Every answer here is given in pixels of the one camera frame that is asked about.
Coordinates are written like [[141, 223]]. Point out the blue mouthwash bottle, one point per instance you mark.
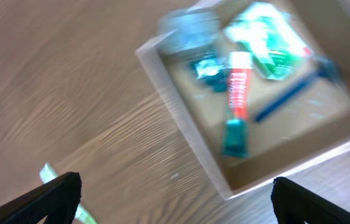
[[193, 39]]

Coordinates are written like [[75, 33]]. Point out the white open cardboard box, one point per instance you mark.
[[312, 128]]

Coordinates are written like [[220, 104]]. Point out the red teal toothpaste tube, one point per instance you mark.
[[238, 81]]

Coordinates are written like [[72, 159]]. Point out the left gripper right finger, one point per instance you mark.
[[294, 204]]

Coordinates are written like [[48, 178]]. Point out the green white soap packet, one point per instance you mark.
[[277, 50]]

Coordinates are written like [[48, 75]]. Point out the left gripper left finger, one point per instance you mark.
[[55, 202]]

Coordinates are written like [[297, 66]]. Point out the blue disposable razor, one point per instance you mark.
[[325, 69]]

